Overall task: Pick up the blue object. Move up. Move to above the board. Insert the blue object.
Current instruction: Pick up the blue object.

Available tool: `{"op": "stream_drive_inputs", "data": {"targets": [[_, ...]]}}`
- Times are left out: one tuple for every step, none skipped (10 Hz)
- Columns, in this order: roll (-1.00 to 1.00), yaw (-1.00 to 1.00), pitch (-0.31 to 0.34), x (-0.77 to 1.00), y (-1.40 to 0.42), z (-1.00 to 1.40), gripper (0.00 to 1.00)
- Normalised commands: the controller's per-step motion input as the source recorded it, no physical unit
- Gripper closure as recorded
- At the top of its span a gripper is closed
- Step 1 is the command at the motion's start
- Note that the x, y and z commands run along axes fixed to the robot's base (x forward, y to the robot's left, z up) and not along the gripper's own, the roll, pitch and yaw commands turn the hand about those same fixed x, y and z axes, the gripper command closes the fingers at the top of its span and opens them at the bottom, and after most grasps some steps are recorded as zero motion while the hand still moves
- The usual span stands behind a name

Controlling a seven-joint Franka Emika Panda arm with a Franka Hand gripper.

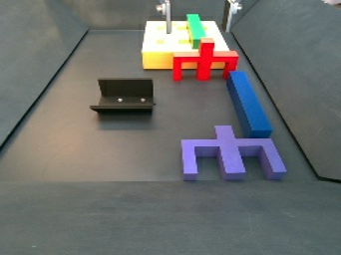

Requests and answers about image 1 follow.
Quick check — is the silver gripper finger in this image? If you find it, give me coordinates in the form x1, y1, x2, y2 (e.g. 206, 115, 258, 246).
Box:
157, 0, 171, 34
225, 0, 242, 32

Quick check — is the blue long block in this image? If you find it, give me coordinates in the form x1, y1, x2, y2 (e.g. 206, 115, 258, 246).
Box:
226, 71, 273, 138

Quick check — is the yellow white peg board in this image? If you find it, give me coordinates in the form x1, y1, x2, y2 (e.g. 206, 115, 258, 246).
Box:
142, 21, 229, 70

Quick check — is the green long block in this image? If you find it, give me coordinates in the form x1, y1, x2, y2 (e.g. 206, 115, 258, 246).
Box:
186, 14, 206, 49

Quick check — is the red fork-shaped block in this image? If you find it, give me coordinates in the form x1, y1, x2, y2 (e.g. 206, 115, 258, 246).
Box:
173, 38, 238, 81

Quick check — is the purple fork-shaped block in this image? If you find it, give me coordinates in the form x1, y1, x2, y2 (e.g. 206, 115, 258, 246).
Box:
181, 126, 286, 181

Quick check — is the black angle bracket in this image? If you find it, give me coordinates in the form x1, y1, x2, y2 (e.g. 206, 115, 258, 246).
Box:
91, 78, 155, 114

